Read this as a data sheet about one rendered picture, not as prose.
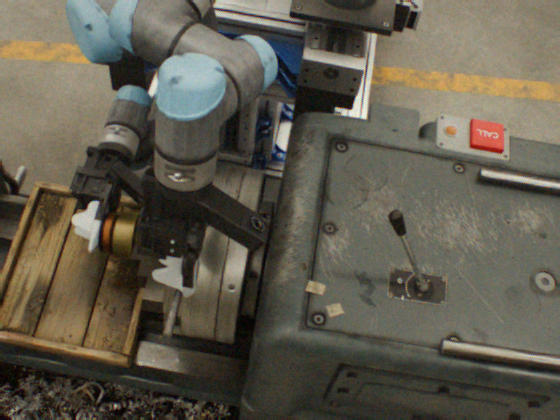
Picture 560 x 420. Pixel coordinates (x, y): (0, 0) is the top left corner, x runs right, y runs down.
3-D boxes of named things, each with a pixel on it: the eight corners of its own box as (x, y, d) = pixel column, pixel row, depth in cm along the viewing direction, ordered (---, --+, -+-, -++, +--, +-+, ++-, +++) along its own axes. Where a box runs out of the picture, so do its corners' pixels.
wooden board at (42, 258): (169, 213, 158) (169, 203, 155) (129, 369, 140) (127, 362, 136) (39, 189, 159) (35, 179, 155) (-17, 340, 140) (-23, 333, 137)
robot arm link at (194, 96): (243, 62, 82) (201, 92, 76) (234, 141, 89) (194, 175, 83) (186, 40, 84) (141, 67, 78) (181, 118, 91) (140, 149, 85)
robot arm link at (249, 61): (217, 9, 93) (167, 38, 85) (290, 47, 91) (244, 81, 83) (206, 59, 98) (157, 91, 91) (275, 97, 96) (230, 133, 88)
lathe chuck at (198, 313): (244, 211, 152) (250, 135, 123) (215, 358, 138) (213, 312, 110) (202, 204, 152) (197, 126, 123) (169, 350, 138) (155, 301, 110)
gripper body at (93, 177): (74, 212, 137) (92, 160, 143) (117, 220, 136) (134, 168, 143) (68, 191, 130) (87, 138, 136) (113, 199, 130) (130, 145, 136)
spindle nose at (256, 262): (273, 230, 144) (280, 183, 126) (255, 331, 136) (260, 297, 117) (258, 227, 144) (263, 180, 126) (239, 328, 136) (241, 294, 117)
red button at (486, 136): (500, 130, 129) (504, 123, 127) (500, 157, 126) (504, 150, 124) (468, 124, 129) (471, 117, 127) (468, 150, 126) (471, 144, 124)
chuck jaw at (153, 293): (195, 254, 127) (181, 311, 119) (195, 270, 131) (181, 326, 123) (134, 242, 127) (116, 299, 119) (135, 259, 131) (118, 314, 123)
